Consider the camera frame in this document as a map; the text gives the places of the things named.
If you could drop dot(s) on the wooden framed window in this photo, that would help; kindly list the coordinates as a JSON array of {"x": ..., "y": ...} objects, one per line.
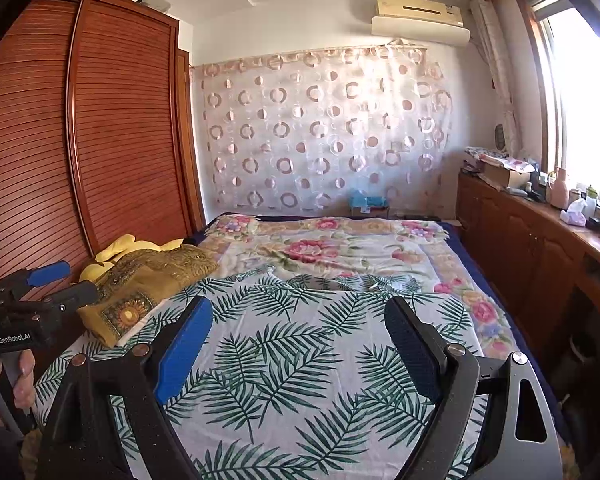
[{"x": 580, "y": 100}]

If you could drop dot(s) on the long wooden cabinet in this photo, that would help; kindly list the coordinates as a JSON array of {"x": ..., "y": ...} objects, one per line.
[{"x": 520, "y": 240}]

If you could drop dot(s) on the grey box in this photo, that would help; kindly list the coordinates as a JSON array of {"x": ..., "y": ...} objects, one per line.
[{"x": 155, "y": 4}]

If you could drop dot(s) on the wooden louvered wardrobe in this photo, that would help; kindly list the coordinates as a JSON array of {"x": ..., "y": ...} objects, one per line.
[{"x": 105, "y": 135}]

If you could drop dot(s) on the golden patterned garment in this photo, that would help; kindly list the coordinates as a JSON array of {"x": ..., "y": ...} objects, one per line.
[{"x": 145, "y": 280}]

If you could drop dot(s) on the small round fan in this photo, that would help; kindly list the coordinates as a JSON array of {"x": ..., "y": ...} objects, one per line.
[{"x": 501, "y": 136}]

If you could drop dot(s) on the person's left hand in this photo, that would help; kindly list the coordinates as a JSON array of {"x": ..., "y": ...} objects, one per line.
[{"x": 22, "y": 385}]

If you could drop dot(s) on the small blue box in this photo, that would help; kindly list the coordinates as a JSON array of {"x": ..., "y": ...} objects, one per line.
[{"x": 369, "y": 204}]

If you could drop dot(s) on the floral quilt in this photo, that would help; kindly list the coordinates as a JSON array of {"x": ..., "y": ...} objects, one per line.
[{"x": 330, "y": 245}]

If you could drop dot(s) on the leaf print bed sheet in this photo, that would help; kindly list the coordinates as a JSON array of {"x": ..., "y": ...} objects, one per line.
[{"x": 290, "y": 360}]

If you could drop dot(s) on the white tissue bag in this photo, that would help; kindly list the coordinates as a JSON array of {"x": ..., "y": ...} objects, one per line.
[{"x": 573, "y": 212}]

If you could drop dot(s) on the pale pink bottle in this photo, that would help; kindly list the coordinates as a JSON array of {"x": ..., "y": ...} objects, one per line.
[{"x": 559, "y": 190}]

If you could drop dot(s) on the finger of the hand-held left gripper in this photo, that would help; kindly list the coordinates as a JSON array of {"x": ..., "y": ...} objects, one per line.
[
  {"x": 75, "y": 294},
  {"x": 50, "y": 272}
]

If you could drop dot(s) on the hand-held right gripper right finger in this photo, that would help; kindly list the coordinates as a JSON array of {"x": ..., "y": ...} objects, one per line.
[{"x": 410, "y": 350}]

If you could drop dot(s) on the yellow plush toy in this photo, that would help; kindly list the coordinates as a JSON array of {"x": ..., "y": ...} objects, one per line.
[{"x": 117, "y": 250}]

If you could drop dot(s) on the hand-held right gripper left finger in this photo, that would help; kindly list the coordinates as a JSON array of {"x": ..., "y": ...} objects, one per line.
[{"x": 180, "y": 355}]

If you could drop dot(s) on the small black box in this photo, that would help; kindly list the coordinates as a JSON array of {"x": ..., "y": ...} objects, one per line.
[{"x": 595, "y": 222}]

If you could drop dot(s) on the beige window curtain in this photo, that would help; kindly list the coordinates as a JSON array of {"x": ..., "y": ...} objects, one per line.
[{"x": 500, "y": 70}]

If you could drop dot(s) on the white air deflector panel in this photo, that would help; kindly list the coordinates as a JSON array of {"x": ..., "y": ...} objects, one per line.
[{"x": 420, "y": 31}]

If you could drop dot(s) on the circle pattern sheer curtain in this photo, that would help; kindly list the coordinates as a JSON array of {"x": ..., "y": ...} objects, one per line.
[{"x": 320, "y": 125}]

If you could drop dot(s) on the beige wall air conditioner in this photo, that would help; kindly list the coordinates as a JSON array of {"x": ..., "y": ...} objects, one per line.
[{"x": 420, "y": 7}]

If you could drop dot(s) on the green cap bottle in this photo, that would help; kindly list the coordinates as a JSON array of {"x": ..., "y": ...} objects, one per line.
[{"x": 591, "y": 202}]

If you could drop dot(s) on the cardboard box with cloth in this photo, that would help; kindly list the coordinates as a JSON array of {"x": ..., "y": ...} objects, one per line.
[{"x": 495, "y": 156}]

